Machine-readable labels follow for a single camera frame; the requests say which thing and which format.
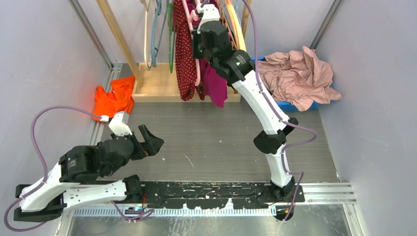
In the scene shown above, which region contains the blue plastic bin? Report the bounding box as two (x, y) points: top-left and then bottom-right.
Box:
(251, 57), (322, 113)

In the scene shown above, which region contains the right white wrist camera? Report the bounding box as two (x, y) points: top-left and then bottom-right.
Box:
(196, 3), (220, 34)

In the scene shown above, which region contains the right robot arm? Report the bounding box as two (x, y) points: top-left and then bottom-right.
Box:
(192, 21), (298, 202)

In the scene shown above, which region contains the cream hanger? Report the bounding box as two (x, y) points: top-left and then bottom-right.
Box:
(140, 0), (154, 70)

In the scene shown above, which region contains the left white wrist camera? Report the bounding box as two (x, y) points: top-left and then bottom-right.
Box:
(108, 111), (132, 137)

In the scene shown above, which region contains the teal blue hanger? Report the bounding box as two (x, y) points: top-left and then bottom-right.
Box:
(151, 0), (169, 67)

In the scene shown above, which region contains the red dotted garment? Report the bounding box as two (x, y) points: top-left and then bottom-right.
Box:
(174, 0), (206, 101)

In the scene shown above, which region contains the pink garment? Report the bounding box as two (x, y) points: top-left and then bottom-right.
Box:
(257, 46), (342, 112)

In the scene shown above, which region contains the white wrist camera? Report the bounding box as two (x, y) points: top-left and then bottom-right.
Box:
(196, 3), (220, 34)
(108, 111), (132, 137)

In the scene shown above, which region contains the magenta skirt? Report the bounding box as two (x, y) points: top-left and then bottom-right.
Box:
(192, 0), (229, 109)

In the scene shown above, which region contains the light wooden hanger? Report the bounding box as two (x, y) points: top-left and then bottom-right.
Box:
(225, 0), (246, 52)

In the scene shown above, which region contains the aluminium rail frame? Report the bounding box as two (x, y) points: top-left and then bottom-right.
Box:
(68, 183), (357, 220)

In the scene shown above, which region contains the pink plastic hanger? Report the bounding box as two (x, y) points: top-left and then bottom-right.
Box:
(181, 0), (201, 86)

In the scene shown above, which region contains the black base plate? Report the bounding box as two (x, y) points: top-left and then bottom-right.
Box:
(112, 181), (305, 210)

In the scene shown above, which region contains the green hanger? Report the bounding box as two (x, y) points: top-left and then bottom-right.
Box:
(167, 0), (176, 74)

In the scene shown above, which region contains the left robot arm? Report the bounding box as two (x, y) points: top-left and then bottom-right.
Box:
(13, 124), (164, 223)

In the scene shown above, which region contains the orange garment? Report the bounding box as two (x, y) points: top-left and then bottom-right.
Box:
(92, 76), (136, 119)

